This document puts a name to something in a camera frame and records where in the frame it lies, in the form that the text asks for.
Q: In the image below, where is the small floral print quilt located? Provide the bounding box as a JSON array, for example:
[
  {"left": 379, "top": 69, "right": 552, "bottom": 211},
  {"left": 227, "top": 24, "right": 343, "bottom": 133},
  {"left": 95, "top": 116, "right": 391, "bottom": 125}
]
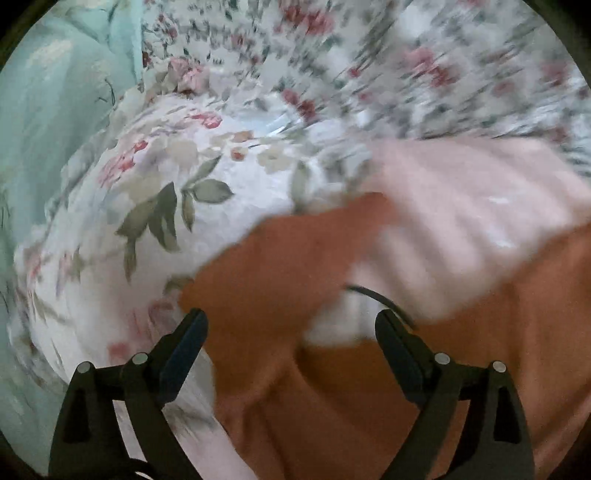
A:
[{"left": 140, "top": 0, "right": 591, "bottom": 179}]

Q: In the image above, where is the teal floral blanket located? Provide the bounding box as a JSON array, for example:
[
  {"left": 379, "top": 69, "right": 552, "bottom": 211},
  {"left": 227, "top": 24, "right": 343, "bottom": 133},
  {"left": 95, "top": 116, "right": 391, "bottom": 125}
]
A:
[{"left": 1, "top": 1, "right": 143, "bottom": 474}]

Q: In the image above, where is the white floral pillow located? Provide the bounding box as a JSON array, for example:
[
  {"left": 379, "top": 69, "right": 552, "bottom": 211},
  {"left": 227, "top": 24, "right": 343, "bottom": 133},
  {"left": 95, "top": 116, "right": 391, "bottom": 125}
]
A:
[{"left": 9, "top": 92, "right": 370, "bottom": 387}]

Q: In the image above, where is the rust orange knit sweater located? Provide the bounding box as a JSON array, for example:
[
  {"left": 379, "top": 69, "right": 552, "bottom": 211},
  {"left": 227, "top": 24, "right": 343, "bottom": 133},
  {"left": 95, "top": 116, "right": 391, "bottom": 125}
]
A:
[{"left": 179, "top": 193, "right": 590, "bottom": 479}]

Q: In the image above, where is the pink bed sheet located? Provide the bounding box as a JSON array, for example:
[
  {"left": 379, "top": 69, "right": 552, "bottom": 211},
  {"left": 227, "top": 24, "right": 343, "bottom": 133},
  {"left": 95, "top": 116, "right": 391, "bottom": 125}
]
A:
[{"left": 172, "top": 137, "right": 590, "bottom": 479}]

